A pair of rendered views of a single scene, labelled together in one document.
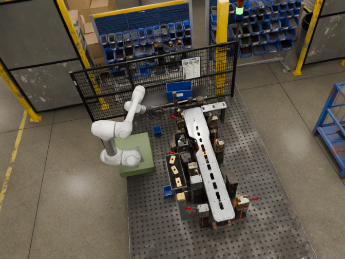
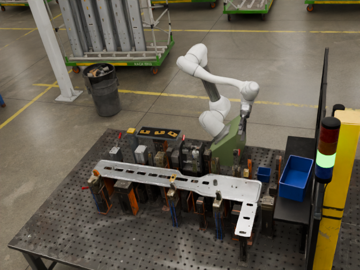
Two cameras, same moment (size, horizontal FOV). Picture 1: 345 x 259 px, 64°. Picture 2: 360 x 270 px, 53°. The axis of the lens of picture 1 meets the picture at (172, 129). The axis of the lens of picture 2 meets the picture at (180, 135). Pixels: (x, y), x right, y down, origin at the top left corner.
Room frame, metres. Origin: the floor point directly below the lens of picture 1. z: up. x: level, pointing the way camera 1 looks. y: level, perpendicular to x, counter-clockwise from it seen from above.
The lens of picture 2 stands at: (2.66, -2.06, 2.88)
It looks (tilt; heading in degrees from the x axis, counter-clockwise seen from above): 36 degrees down; 118
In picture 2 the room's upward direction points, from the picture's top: 9 degrees counter-clockwise
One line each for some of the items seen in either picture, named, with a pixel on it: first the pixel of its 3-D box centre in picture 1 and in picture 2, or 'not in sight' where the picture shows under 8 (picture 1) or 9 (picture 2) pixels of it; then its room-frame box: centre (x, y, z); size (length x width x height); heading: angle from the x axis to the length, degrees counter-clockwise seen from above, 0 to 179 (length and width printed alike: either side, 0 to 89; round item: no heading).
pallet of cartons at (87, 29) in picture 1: (88, 38); not in sight; (5.04, 1.38, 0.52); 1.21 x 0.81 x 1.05; 6
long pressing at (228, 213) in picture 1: (206, 154); (170, 178); (1.58, -0.30, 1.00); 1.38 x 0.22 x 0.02; 3
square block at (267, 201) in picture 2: (199, 109); (267, 217); (2.35, -0.37, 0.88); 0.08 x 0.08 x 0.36; 3
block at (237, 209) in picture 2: (209, 122); (237, 222); (2.15, -0.44, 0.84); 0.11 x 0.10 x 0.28; 93
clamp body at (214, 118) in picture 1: (213, 128); (218, 218); (2.02, -0.47, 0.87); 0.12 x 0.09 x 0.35; 93
